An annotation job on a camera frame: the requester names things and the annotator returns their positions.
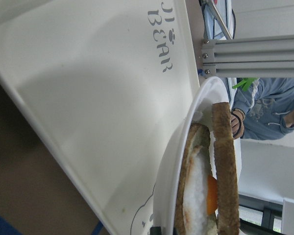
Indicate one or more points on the bread slice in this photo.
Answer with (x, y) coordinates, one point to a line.
(198, 135)
(226, 172)

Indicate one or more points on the person's hand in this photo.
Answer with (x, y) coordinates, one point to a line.
(236, 125)

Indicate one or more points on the aluminium frame post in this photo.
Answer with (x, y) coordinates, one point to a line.
(262, 57)

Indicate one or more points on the seated person blue hoodie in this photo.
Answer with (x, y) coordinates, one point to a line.
(265, 107)

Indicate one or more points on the cream bear serving tray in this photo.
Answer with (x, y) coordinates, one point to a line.
(104, 83)

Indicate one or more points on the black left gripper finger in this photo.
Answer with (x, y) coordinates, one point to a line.
(155, 230)

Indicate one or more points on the bread slice under egg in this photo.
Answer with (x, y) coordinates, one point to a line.
(198, 135)

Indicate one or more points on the fried egg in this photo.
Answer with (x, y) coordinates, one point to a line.
(200, 198)

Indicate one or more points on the white round plate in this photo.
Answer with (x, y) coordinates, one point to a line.
(211, 91)

